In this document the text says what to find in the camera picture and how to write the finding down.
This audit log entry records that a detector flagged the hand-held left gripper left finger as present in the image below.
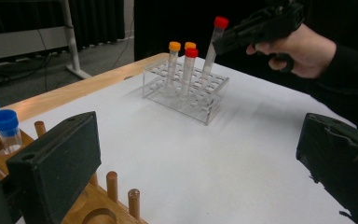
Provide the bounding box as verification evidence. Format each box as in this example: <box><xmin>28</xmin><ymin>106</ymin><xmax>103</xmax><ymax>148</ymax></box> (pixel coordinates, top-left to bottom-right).
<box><xmin>6</xmin><ymin>111</ymin><xmax>103</xmax><ymax>224</ymax></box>

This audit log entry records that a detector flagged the clear acrylic test tube rack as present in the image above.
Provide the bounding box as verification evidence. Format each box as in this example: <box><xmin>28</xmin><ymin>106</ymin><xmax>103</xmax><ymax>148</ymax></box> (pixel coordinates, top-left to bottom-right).
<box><xmin>142</xmin><ymin>57</ymin><xmax>230</xmax><ymax>127</ymax></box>

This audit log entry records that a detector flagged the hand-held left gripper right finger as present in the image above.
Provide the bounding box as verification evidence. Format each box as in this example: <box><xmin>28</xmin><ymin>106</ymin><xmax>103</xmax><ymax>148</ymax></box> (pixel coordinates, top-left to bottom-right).
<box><xmin>296</xmin><ymin>112</ymin><xmax>358</xmax><ymax>224</ymax></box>

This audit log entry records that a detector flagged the wooden test tube rack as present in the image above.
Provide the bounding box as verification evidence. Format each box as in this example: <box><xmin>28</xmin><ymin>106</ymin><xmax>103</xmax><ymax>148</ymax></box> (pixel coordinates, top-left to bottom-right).
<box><xmin>0</xmin><ymin>120</ymin><xmax>148</xmax><ymax>224</ymax></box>

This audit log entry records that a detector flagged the black floor cable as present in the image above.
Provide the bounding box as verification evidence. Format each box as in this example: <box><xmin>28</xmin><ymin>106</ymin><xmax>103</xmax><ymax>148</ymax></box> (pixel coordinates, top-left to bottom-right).
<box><xmin>0</xmin><ymin>52</ymin><xmax>54</xmax><ymax>94</ymax></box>

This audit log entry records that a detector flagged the white table sheet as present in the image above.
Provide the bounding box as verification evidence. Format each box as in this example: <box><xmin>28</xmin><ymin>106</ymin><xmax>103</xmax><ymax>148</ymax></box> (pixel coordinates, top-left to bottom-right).
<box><xmin>0</xmin><ymin>55</ymin><xmax>358</xmax><ymax>224</ymax></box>

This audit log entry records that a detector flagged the white metal stand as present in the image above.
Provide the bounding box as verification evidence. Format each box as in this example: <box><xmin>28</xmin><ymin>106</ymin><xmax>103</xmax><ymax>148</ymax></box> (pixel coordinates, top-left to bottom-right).
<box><xmin>0</xmin><ymin>0</ymin><xmax>91</xmax><ymax>80</ymax></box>

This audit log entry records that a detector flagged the red cap test tube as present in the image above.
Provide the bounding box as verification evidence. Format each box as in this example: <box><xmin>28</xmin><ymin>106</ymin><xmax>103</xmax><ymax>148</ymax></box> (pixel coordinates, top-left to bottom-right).
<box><xmin>200</xmin><ymin>16</ymin><xmax>230</xmax><ymax>81</ymax></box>
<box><xmin>180</xmin><ymin>47</ymin><xmax>200</xmax><ymax>98</ymax></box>

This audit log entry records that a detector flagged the dark curtain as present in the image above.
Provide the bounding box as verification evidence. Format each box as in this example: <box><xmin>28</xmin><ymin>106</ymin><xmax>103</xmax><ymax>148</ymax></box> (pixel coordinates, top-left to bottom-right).
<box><xmin>67</xmin><ymin>0</ymin><xmax>126</xmax><ymax>52</ymax></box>

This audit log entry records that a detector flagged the blue cap test tube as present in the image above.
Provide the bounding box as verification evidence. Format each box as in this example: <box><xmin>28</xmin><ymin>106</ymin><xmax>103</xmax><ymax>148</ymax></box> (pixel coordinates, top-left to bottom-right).
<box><xmin>0</xmin><ymin>108</ymin><xmax>24</xmax><ymax>156</ymax></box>

